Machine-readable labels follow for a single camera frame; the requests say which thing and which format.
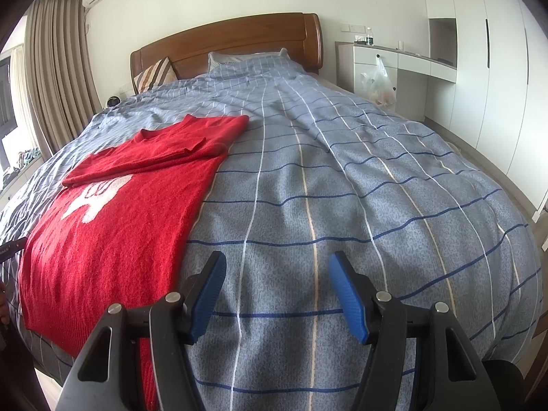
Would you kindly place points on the white desk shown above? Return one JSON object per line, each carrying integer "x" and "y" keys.
{"x": 411, "y": 62}

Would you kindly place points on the red knitted sweater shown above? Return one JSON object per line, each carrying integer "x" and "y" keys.
{"x": 120, "y": 231}

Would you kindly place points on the blue checked pillow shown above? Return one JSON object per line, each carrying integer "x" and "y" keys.
{"x": 244, "y": 66}

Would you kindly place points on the dark tray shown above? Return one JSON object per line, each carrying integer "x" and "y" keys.
{"x": 444, "y": 60}

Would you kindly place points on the white window bench cabinet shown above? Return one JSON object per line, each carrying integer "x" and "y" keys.
{"x": 21, "y": 188}

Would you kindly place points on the dark framed window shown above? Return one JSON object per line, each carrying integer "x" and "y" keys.
{"x": 6, "y": 111}

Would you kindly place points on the clear plastic bag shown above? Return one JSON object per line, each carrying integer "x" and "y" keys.
{"x": 379, "y": 85}

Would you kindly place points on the clear bottle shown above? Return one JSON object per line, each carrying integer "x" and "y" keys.
{"x": 370, "y": 37}

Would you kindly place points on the small round table fan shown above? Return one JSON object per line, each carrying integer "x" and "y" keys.
{"x": 112, "y": 102}

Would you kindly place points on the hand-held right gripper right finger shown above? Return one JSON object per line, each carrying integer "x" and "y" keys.
{"x": 349, "y": 297}

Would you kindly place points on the white wall switch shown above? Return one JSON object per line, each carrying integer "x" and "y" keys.
{"x": 352, "y": 28}

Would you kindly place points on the beige pleated curtain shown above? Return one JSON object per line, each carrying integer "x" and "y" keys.
{"x": 60, "y": 77}

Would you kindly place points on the striped cushion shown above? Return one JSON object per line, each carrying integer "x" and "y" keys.
{"x": 154, "y": 75}

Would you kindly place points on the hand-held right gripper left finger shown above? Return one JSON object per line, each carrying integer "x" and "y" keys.
{"x": 207, "y": 295}

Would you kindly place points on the sheer white curtain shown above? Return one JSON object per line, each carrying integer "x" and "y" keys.
{"x": 25, "y": 102}

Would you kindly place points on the pile of clothes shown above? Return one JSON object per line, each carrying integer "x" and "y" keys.
{"x": 21, "y": 162}

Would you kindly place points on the white wardrobe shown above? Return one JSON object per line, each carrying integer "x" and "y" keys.
{"x": 492, "y": 72}

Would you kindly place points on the blue checked duvet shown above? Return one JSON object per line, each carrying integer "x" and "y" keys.
{"x": 342, "y": 188}

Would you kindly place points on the wooden headboard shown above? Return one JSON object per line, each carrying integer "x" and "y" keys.
{"x": 239, "y": 38}

